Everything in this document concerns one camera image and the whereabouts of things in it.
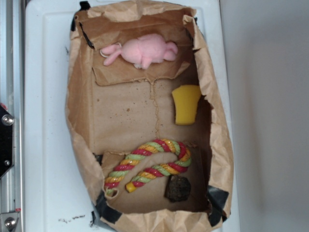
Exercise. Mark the dark brown rock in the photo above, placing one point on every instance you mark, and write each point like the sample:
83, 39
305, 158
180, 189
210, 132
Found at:
178, 189

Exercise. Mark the yellow sponge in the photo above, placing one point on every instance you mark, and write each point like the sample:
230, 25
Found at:
186, 98

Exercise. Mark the brown paper bag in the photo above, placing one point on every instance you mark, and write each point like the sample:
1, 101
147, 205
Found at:
113, 110

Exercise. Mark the pink plush bunny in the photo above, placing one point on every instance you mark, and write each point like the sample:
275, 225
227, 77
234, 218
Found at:
142, 51

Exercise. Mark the multicolour twisted rope toy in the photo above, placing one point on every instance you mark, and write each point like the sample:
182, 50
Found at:
159, 158

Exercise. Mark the black metal bracket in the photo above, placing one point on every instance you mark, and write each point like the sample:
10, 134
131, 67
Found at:
6, 140

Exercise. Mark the aluminium frame rail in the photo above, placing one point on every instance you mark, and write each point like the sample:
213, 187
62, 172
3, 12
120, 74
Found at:
12, 43

